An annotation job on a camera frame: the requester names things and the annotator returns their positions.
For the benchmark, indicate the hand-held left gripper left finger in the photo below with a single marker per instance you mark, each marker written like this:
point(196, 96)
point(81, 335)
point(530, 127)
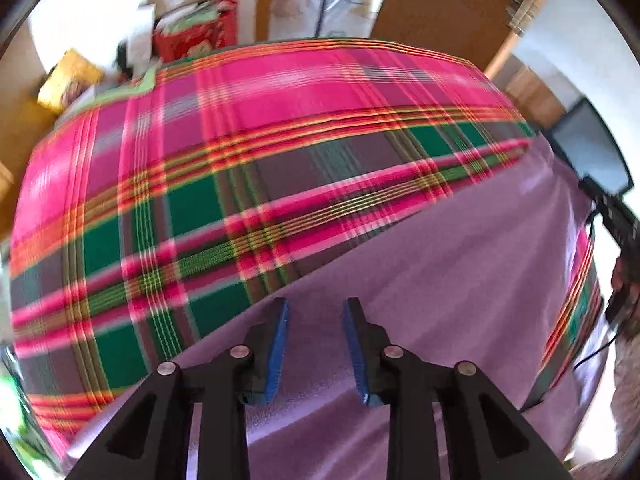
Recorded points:
point(276, 355)

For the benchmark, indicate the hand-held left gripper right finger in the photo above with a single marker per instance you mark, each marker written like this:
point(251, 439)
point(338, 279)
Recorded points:
point(356, 355)

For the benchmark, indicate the purple fleece garment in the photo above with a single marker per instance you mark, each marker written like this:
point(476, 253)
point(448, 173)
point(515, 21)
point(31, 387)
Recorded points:
point(425, 270)

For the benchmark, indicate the person's right forearm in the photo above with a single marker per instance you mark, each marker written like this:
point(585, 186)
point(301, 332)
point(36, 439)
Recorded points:
point(625, 385)

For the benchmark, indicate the black mesh office chair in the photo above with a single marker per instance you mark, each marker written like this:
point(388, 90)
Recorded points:
point(585, 145)

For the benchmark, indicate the low wooden cabinet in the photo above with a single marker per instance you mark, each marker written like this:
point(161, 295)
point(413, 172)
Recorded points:
point(537, 95)

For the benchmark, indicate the pink plaid bed sheet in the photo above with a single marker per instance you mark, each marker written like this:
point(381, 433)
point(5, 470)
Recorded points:
point(200, 160)

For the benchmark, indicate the wooden door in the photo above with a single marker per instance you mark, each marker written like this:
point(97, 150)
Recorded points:
point(450, 5)

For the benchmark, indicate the red gift bag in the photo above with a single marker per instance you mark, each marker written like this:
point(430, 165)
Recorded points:
point(190, 40)

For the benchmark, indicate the yellow paper bag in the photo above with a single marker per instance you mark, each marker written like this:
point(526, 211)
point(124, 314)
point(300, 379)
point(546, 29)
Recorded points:
point(70, 80)

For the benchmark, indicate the wooden wardrobe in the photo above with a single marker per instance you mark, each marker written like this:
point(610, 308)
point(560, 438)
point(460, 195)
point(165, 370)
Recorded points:
point(20, 125)

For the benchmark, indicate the white carton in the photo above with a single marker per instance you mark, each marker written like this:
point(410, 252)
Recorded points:
point(140, 35)

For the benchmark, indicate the wooden door frame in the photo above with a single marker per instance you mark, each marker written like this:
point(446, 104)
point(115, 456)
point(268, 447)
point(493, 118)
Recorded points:
point(265, 0)

